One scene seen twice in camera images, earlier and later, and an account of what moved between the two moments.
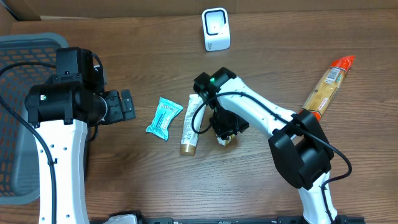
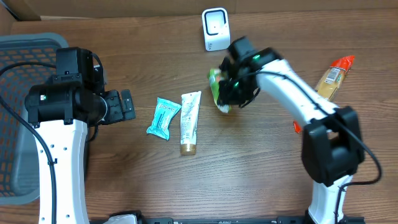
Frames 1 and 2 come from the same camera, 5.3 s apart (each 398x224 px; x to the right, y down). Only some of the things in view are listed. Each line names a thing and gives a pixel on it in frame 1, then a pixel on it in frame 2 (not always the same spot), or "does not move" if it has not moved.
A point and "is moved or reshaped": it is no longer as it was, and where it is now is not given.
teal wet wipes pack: x=166 y=109 does not move
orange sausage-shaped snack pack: x=325 y=88 does not move
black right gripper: x=226 y=131 -> x=231 y=99
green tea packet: x=224 y=142 is moved or reshaped
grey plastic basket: x=26 y=60 does not move
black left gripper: x=119 y=112 does not move
